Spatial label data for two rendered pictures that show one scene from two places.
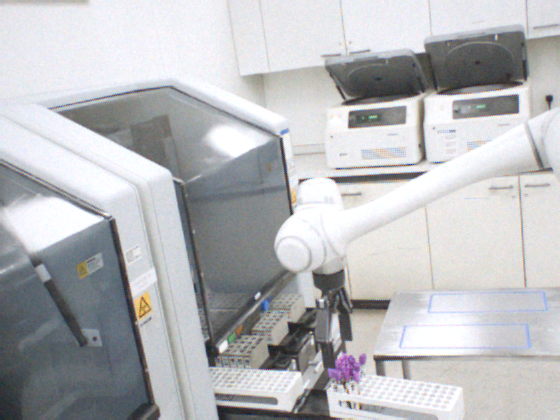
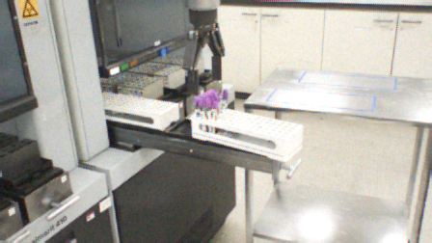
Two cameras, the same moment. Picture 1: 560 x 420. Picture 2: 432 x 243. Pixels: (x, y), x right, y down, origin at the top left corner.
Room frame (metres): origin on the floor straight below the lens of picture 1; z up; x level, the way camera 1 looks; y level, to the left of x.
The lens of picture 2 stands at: (0.30, -0.17, 1.33)
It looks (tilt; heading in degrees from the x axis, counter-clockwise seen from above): 23 degrees down; 5
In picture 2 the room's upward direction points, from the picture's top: 2 degrees counter-clockwise
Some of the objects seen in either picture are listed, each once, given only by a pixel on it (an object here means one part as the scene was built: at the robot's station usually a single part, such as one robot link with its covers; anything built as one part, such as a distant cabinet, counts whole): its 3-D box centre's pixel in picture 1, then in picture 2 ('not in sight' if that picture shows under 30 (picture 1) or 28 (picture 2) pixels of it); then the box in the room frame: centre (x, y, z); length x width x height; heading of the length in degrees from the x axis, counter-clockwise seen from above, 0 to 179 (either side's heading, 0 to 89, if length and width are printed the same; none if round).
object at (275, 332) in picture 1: (277, 330); (175, 78); (1.85, 0.13, 0.85); 0.12 x 0.02 x 0.06; 157
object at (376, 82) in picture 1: (379, 105); not in sight; (4.05, -0.55, 1.22); 0.62 x 0.56 x 0.64; 155
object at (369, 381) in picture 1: (394, 402); (245, 131); (1.37, -0.15, 0.85); 0.30 x 0.10 x 0.06; 60
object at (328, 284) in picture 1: (330, 287); (203, 26); (1.44, -0.04, 1.12); 0.08 x 0.07 x 0.09; 158
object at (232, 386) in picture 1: (243, 389); (131, 111); (1.55, 0.22, 0.83); 0.30 x 0.10 x 0.06; 67
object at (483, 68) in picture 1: (478, 91); not in sight; (3.83, -1.09, 1.24); 0.62 x 0.56 x 0.69; 158
